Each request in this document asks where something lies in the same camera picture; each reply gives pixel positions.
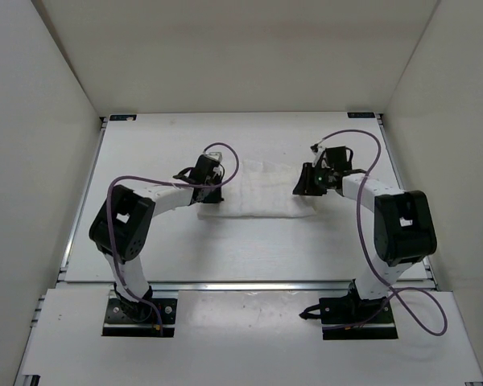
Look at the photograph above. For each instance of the left blue table label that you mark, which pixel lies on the left blue table label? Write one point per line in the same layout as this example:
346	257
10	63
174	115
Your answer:
122	117

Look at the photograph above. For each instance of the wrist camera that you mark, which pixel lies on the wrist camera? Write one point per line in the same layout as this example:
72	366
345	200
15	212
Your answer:
215	156
320	156

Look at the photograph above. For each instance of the white pleated skirt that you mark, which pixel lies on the white pleated skirt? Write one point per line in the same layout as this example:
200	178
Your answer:
261	189

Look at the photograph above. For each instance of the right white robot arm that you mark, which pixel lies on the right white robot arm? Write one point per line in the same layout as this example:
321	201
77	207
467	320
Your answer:
403	231

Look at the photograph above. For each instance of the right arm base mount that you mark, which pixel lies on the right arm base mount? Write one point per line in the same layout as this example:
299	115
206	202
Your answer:
351	318

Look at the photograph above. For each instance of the blue table label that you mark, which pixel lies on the blue table label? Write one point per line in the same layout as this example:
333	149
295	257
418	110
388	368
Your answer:
360	115
122	117

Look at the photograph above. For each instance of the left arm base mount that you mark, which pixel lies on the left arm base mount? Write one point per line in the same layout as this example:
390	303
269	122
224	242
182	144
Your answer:
125	318

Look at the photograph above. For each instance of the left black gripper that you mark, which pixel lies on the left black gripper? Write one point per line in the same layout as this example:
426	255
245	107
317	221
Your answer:
215	198

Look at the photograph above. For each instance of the right blue table label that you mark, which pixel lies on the right blue table label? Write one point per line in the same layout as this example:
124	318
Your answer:
360	115

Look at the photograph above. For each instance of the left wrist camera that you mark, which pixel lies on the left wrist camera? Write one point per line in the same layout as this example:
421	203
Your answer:
215	156

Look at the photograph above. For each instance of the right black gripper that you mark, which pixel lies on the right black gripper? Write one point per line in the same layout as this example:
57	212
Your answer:
305	186

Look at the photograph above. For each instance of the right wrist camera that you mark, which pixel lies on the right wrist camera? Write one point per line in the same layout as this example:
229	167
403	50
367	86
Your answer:
320	156

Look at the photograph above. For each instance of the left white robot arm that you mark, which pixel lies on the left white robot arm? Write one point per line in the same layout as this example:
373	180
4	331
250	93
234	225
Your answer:
121	227

